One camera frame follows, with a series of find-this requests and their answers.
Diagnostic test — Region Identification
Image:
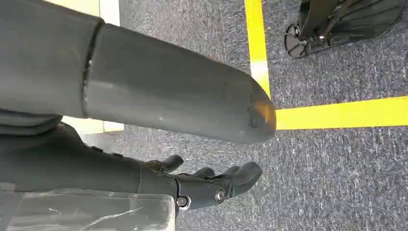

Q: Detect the yellow floor tape strip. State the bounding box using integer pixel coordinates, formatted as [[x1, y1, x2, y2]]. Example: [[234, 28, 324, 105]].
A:
[[275, 95, 408, 131], [243, 0, 272, 99]]

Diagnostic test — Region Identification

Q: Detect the black robot foot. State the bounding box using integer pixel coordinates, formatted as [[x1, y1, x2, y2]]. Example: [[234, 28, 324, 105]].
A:
[[283, 0, 406, 60]]

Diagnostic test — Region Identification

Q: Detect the ribbed grey right arm sleeve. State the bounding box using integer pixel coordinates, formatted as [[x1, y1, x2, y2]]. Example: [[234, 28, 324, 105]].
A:
[[0, 107, 64, 137]]

